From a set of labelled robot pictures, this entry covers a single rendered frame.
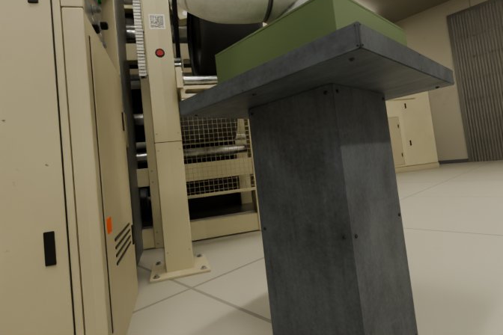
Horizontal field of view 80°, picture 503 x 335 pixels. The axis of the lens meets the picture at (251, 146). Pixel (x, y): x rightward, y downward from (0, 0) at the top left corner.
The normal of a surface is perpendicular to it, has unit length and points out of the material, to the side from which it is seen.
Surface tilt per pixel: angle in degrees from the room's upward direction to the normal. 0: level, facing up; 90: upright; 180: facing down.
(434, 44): 90
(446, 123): 90
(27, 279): 90
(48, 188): 90
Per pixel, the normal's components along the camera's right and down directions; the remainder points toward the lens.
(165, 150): 0.26, -0.09
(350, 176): 0.68, -0.12
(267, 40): -0.73, 0.04
